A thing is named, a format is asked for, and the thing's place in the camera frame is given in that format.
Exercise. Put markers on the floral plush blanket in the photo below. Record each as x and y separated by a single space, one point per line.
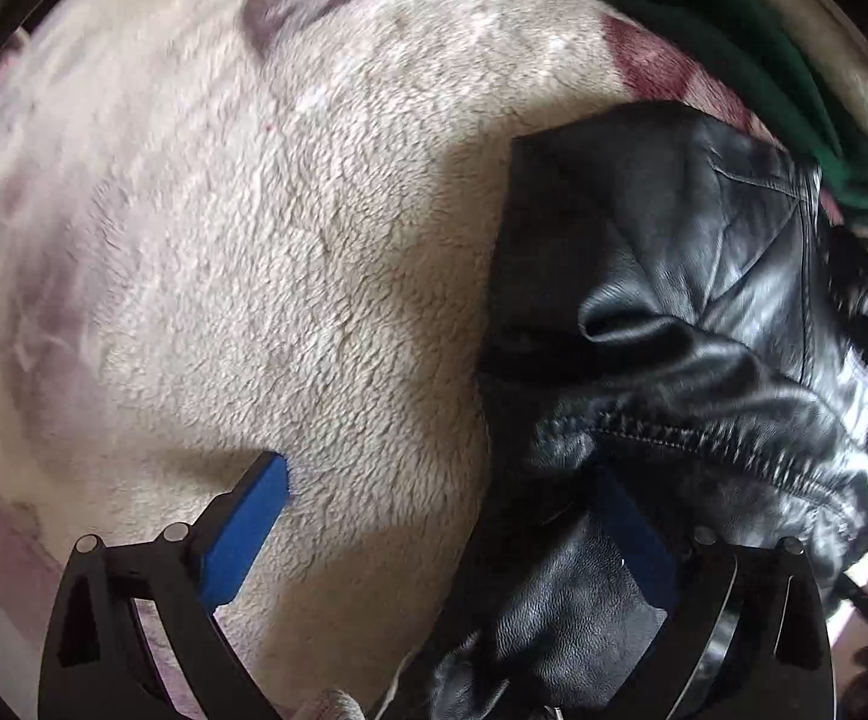
254 240

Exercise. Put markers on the black leather jacket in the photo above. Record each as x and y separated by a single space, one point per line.
666 240

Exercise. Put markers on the green garment with striped cuffs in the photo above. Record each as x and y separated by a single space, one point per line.
704 15

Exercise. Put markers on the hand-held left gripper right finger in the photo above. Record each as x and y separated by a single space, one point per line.
633 532

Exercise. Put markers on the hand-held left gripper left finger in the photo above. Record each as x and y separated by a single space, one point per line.
246 525

